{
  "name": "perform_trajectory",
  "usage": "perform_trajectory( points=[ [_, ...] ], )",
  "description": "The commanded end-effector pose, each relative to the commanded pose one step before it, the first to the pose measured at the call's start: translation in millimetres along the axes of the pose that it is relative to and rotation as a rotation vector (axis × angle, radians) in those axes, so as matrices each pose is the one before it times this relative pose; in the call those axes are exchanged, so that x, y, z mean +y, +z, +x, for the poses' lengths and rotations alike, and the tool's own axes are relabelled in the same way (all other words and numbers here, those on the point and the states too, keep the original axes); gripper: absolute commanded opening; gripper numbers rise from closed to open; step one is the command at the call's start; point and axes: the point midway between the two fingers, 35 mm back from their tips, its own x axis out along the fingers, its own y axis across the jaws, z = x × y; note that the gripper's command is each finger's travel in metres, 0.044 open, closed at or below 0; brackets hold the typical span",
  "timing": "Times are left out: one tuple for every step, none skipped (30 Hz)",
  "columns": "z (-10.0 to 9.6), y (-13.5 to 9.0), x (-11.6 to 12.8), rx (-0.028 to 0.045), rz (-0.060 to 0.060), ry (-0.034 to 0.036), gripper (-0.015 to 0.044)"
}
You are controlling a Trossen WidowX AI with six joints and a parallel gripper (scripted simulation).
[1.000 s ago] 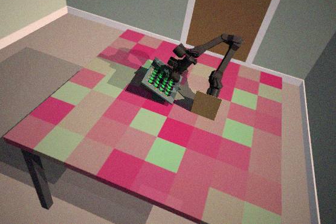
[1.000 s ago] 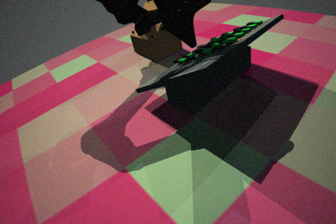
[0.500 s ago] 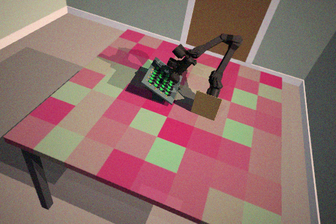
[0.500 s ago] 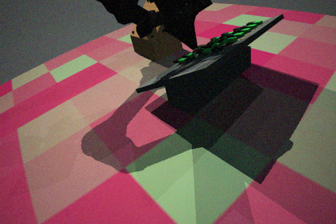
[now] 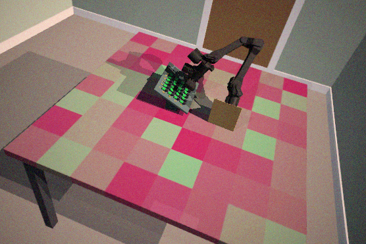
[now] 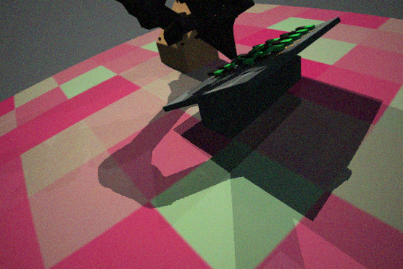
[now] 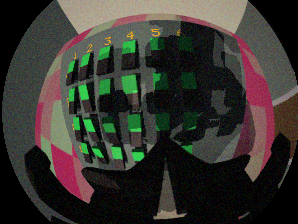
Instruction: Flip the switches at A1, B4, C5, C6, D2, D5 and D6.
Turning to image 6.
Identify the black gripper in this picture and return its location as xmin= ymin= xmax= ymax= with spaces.
xmin=164 ymin=0 xmax=255 ymax=61

